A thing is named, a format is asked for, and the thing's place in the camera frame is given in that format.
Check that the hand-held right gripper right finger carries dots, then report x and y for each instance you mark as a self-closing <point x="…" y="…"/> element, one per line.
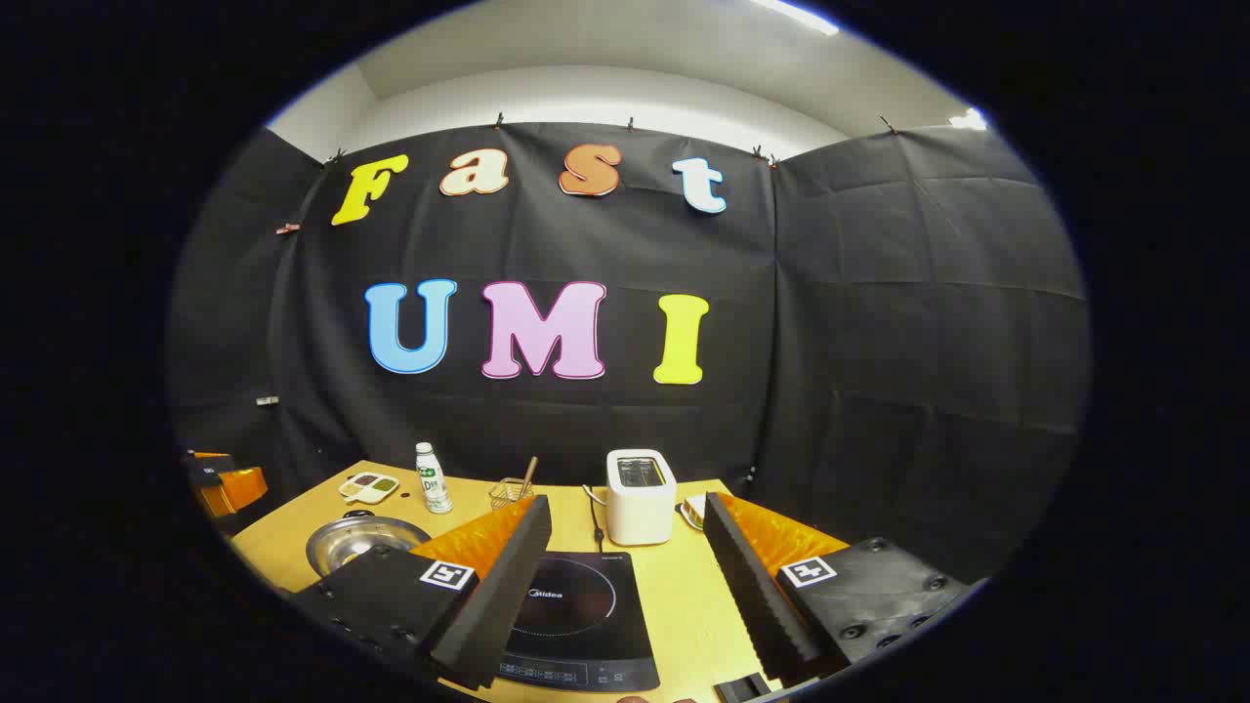
<point x="762" y="596"/>

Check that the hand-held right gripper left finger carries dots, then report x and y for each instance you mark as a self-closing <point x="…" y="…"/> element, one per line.
<point x="498" y="596"/>

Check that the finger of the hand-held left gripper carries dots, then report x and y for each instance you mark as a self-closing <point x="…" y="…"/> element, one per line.
<point x="234" y="488"/>

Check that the black induction cooktop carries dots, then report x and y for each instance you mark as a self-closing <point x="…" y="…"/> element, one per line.
<point x="586" y="625"/>

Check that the small white plate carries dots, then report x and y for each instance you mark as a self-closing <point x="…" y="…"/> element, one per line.
<point x="694" y="511"/>

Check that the white drink bottle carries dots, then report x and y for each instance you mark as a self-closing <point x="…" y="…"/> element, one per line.
<point x="434" y="483"/>

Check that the white divided dish of beans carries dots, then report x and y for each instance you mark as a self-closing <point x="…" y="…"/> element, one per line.
<point x="368" y="487"/>

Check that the white toaster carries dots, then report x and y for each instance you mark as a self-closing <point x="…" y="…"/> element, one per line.
<point x="640" y="513"/>

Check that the black backdrop cloth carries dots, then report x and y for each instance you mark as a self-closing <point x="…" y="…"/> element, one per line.
<point x="879" y="342"/>

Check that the small ceiling light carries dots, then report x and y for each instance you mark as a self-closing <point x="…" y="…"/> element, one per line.
<point x="967" y="120"/>

